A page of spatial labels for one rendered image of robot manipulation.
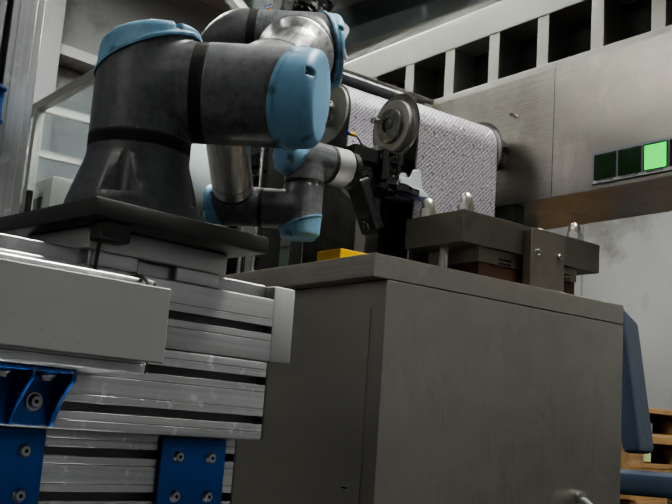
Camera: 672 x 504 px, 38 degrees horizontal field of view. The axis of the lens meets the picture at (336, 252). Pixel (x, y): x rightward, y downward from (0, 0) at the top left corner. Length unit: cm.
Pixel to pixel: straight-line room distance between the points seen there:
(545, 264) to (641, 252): 634
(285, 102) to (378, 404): 66
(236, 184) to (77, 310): 92
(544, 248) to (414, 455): 54
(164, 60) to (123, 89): 5
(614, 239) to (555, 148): 623
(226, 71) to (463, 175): 111
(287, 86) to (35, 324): 40
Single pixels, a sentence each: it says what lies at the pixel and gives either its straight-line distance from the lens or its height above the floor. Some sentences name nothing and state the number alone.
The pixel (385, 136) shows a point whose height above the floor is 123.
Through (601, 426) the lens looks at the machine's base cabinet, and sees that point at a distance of 201.
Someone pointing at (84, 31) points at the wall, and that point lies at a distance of 616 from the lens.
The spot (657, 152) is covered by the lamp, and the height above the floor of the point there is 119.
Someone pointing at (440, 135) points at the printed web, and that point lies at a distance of 211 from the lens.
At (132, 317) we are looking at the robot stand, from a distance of 90.
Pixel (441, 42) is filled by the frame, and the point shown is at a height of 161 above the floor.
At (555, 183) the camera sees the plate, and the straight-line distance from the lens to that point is 220.
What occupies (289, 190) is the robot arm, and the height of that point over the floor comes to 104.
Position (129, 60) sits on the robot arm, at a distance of 112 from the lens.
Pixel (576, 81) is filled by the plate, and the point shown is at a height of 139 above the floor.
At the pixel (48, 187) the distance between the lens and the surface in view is 319.
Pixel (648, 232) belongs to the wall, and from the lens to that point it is 829.
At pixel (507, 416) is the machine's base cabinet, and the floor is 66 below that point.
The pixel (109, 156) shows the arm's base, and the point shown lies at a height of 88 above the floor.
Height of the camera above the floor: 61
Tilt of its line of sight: 10 degrees up
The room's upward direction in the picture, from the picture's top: 4 degrees clockwise
